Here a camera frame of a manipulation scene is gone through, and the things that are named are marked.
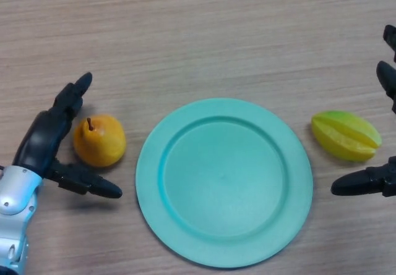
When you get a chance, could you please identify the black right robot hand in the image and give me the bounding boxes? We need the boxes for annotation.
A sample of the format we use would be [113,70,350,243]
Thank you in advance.
[330,24,396,198]

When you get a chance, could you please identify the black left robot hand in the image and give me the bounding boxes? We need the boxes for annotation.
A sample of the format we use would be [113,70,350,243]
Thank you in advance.
[14,72,123,199]

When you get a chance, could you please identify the yellow orange pear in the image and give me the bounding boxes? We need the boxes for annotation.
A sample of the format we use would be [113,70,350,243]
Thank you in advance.
[73,114,127,167]

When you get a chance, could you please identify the teal green round plate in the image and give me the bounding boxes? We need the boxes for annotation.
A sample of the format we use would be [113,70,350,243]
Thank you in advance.
[135,98,313,269]

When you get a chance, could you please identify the yellow green starfruit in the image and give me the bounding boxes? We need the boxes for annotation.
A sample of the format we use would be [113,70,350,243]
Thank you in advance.
[311,110,382,163]

